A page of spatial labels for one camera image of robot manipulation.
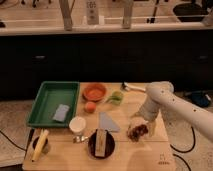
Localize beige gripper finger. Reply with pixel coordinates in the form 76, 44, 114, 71
147, 120, 156, 137
130, 112, 142, 118

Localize beige cloth-covered gripper body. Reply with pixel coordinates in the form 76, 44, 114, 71
139, 98, 160, 122

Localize dark red grape bunch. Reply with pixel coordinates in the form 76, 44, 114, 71
127, 124, 148, 142

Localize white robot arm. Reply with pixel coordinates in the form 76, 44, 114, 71
136, 81, 213, 142

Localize blue triangular cloth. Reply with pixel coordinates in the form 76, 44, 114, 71
99, 112, 120, 132

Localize dark round plate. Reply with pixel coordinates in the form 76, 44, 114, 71
88, 129, 115, 159

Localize wooden block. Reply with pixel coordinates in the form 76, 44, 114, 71
95, 129, 107, 157

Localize orange bowl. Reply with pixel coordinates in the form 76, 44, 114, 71
83, 83, 106, 102

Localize orange peach fruit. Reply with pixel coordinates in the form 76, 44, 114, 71
84, 101, 96, 113

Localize blue object on floor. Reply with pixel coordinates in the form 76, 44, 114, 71
190, 92, 211, 108

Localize white cup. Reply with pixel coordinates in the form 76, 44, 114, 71
69, 116, 86, 135

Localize small metal object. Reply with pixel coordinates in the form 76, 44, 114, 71
73, 135, 88, 143

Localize blue-grey sponge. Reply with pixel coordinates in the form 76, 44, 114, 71
53, 104, 70, 122

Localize green plastic tray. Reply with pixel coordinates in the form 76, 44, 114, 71
27, 81, 80, 128

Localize yellow banana toy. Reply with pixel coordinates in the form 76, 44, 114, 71
32, 129, 49, 162

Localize small dark round coaster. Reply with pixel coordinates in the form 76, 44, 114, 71
32, 137, 50, 154

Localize black cable right floor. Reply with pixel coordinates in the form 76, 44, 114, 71
169, 125, 197, 171

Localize black cable floor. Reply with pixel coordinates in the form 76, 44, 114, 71
0, 129, 28, 153
169, 125, 197, 171

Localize white-handled brush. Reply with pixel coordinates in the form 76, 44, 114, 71
121, 82, 145, 92

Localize black cable left floor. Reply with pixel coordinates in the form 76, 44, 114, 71
0, 129, 28, 153

